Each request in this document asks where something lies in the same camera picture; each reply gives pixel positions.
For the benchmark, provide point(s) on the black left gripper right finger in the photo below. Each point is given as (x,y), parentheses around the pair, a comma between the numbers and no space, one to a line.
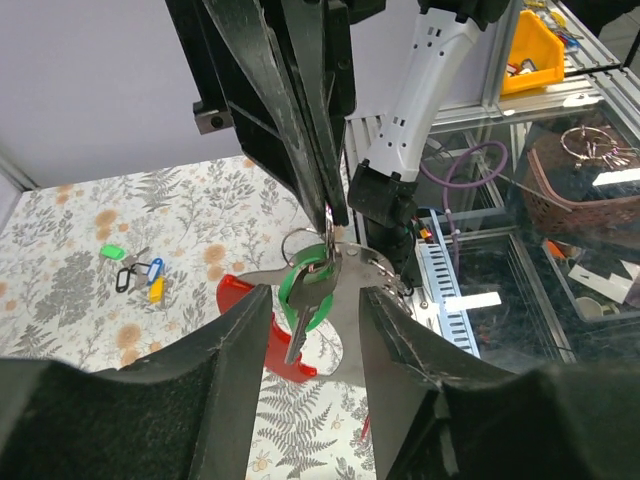
(437,412)

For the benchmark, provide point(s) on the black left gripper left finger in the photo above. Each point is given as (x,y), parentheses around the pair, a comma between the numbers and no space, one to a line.
(186,411)

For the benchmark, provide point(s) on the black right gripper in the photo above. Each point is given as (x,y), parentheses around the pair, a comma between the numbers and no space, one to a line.
(282,77)

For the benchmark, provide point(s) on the red handled carabiner keyring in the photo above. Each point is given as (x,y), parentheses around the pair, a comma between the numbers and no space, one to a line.
(362,267)

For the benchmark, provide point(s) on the green tagged key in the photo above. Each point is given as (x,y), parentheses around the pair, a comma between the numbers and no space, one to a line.
(314,283)

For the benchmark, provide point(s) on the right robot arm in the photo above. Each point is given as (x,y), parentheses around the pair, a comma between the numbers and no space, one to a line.
(384,183)

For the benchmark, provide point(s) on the yellow key tag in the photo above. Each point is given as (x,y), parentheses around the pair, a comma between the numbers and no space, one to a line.
(156,290)

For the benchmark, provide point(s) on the green key tag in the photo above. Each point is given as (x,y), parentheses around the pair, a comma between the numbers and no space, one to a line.
(112,252)

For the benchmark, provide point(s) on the yellow storage bin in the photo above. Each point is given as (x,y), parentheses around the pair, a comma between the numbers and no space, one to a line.
(536,58)

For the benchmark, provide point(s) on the brown wicker basket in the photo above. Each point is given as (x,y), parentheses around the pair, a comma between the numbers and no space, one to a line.
(580,179)

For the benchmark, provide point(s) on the blue slotted cable duct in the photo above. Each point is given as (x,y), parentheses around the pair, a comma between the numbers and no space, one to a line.
(441,285)

